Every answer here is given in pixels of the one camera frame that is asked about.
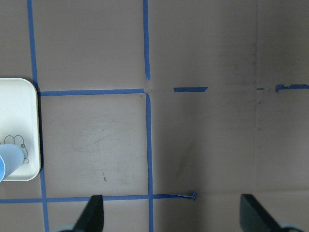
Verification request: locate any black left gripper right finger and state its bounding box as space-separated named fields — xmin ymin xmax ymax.
xmin=239 ymin=194 xmax=282 ymax=232

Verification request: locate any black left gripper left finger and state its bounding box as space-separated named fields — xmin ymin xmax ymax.
xmin=73 ymin=195 xmax=104 ymax=232

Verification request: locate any blue plastic cup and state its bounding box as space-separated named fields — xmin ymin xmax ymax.
xmin=0 ymin=144 xmax=24 ymax=182

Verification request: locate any cream rectangular serving tray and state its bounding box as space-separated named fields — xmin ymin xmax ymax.
xmin=0 ymin=78 xmax=41 ymax=181

